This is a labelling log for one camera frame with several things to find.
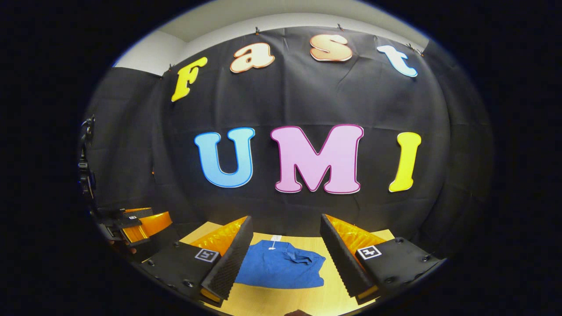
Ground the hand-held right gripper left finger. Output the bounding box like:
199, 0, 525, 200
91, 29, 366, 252
140, 215, 255, 308

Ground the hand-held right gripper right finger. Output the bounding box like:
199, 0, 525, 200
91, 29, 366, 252
320, 213, 448, 305

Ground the blue button shirt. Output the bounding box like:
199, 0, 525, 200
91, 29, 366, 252
235, 239, 327, 289

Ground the black backdrop cloth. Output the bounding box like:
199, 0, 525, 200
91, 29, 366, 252
81, 26, 494, 259

